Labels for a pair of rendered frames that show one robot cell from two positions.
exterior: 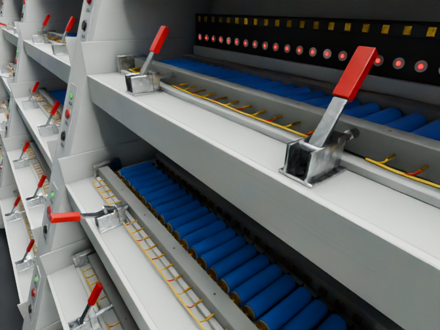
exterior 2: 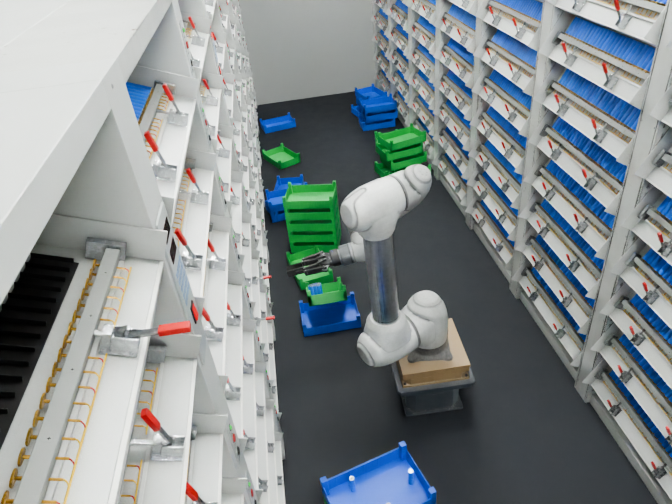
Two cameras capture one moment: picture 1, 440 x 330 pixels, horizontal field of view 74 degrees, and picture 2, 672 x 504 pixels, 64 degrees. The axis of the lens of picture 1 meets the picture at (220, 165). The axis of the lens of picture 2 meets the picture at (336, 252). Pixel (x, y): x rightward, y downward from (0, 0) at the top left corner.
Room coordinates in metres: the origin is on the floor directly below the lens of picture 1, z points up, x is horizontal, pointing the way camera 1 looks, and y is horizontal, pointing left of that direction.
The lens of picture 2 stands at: (1.38, 1.41, 1.94)
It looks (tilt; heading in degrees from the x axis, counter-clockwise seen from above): 35 degrees down; 220
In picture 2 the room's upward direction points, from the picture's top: 6 degrees counter-clockwise
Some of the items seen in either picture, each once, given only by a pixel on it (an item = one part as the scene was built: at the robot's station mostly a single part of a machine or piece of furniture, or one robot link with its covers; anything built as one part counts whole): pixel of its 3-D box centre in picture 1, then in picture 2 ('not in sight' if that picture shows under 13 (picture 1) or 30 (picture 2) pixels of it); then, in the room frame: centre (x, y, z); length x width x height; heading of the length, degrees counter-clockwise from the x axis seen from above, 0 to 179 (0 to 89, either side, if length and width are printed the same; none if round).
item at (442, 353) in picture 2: not in sight; (427, 337); (-0.08, 0.63, 0.31); 0.22 x 0.18 x 0.06; 34
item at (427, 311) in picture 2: not in sight; (425, 317); (-0.05, 0.64, 0.45); 0.18 x 0.16 x 0.22; 159
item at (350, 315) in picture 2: not in sight; (329, 313); (-0.22, -0.02, 0.04); 0.30 x 0.20 x 0.08; 135
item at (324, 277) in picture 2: not in sight; (309, 266); (-0.49, -0.38, 0.04); 0.30 x 0.20 x 0.08; 55
